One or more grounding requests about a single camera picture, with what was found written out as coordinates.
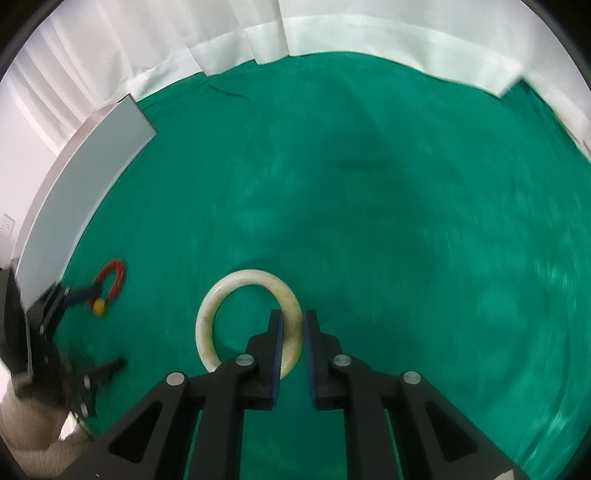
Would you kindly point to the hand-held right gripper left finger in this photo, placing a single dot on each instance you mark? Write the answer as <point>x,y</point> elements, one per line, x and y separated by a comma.
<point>278,355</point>

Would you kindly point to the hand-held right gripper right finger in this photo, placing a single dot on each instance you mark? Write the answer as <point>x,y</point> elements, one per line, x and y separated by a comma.
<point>308,360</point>

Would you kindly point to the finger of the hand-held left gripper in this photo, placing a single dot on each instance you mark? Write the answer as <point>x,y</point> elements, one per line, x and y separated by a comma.
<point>78,295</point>
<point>99,369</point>

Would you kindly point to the white jade bangle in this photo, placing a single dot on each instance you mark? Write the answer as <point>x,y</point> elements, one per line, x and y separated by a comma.
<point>207,304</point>

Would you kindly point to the white cardboard box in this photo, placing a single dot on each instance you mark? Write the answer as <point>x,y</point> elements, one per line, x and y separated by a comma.
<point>83,175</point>

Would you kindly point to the green velvet cloth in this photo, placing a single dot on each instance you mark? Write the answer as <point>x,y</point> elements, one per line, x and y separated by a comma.
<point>392,230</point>

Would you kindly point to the white curtain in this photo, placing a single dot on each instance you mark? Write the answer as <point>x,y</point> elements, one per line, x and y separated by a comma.
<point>323,27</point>

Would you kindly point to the white wall outlet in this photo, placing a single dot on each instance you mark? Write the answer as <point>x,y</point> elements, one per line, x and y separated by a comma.
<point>6,225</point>

